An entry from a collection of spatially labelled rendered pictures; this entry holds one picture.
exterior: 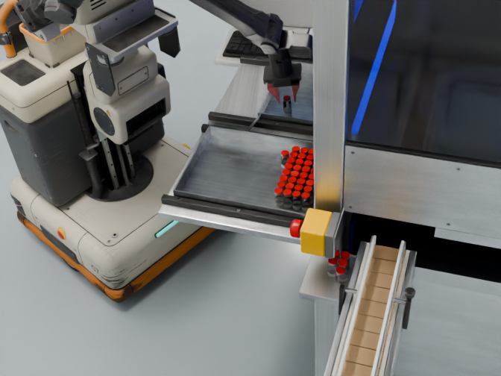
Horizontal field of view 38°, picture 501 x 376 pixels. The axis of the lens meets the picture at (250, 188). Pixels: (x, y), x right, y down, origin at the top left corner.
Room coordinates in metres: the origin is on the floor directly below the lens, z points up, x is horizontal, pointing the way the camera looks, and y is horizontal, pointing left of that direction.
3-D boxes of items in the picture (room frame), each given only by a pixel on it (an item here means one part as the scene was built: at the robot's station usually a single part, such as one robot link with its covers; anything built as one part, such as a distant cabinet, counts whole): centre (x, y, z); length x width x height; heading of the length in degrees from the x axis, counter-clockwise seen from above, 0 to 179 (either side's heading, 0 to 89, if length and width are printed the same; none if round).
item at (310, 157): (1.31, -0.14, 0.90); 0.18 x 0.02 x 0.05; 158
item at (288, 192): (1.32, -0.12, 0.90); 0.18 x 0.02 x 0.05; 158
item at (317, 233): (1.05, -0.14, 1.00); 0.08 x 0.07 x 0.07; 69
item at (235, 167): (1.36, -0.01, 0.90); 0.34 x 0.26 x 0.04; 68
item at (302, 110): (1.64, -0.24, 0.90); 0.34 x 0.26 x 0.04; 69
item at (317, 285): (1.02, -0.17, 0.87); 0.14 x 0.13 x 0.02; 69
